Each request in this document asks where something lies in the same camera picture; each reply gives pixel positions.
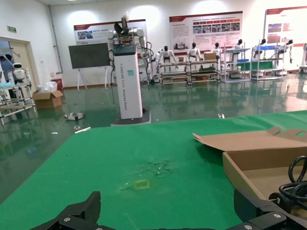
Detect white tower robot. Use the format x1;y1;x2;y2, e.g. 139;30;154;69
110;14;152;127

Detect white tube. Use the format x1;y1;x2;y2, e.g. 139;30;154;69
74;126;92;134

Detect beige door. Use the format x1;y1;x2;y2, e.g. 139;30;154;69
0;37;39;90

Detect green tablecloth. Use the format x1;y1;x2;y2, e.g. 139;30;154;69
0;110;307;230

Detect metal shelf racks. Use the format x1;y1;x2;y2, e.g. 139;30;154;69
250;45;288;81

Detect white scrap pile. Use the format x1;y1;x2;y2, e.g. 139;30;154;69
63;112;86;121

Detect open brown cardboard box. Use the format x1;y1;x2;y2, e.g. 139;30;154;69
193;126;307;215

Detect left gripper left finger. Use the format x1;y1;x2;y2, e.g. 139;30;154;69
30;191;102;230

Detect large open brown carton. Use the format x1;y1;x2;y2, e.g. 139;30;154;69
32;90;64;110

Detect black power cable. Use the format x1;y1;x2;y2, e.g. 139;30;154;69
268;155;307;214

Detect red white wall poster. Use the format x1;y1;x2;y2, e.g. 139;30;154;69
73;19;147;46
169;11;244;54
263;6;307;48

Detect dark screen on stand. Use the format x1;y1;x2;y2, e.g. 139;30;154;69
68;42;111;91

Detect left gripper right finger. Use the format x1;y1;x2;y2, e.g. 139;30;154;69
230;188;307;230

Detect white black humanoid robot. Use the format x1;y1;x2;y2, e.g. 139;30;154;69
284;39;295;65
253;38;267;60
186;42;204;62
212;42;223;59
233;38;244;58
155;45;178;65
8;62;31;84

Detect metal tube rack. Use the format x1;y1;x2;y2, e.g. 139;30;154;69
158;61;190;86
222;47;252;84
188;59;221;85

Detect metal tube worktable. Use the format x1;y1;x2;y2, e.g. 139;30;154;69
0;81;38;125

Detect clear plastic bags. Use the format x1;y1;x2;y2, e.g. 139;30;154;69
37;81;58;93

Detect red bin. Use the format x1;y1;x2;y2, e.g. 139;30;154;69
51;78;63;91

